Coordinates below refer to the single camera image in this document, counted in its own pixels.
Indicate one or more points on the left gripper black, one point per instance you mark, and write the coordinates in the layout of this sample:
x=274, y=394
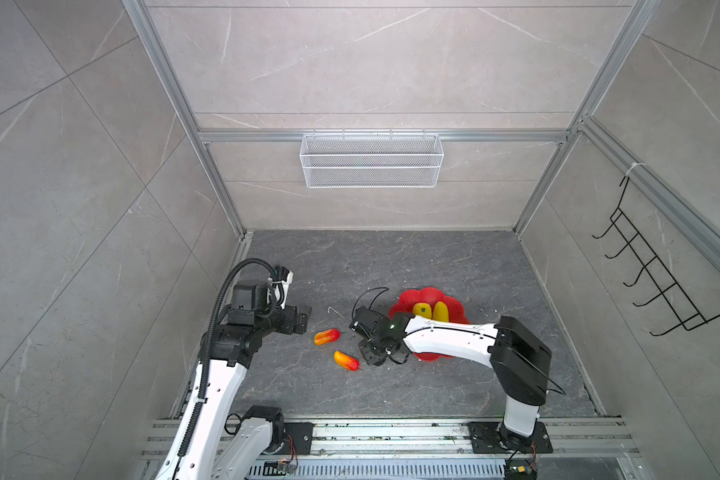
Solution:
x=288, y=325

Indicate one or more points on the black wire hook rack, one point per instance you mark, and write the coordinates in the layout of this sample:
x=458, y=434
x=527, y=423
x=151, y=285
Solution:
x=685, y=313

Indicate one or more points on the long yellow fake fruit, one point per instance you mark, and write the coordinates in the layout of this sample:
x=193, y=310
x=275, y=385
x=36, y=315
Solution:
x=440, y=312

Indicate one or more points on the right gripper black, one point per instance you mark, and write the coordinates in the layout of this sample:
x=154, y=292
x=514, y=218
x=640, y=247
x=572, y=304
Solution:
x=369, y=358

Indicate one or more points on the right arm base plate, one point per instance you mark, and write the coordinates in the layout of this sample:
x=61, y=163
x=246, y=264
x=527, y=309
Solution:
x=496, y=438

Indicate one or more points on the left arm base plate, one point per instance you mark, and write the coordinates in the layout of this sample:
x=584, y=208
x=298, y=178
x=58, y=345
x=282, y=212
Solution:
x=297, y=436

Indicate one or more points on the aluminium rail at front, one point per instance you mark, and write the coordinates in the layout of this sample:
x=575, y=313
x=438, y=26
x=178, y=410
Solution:
x=429, y=448

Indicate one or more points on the red orange fake mango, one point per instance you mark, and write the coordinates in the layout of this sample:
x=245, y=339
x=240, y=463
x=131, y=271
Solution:
x=326, y=337
x=346, y=361

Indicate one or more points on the round yellow fake lemon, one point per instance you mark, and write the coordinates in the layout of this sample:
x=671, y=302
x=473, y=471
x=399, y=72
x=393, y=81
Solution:
x=423, y=309

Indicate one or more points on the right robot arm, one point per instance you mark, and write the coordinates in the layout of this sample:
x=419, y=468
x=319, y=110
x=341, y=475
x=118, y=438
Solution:
x=519, y=359

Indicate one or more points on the red flower-shaped fruit bowl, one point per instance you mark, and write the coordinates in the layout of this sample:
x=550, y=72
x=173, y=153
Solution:
x=431, y=296

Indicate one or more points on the white wire mesh basket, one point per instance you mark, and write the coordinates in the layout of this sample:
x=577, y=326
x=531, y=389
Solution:
x=371, y=160

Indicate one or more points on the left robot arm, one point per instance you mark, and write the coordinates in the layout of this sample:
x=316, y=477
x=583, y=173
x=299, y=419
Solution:
x=226, y=355

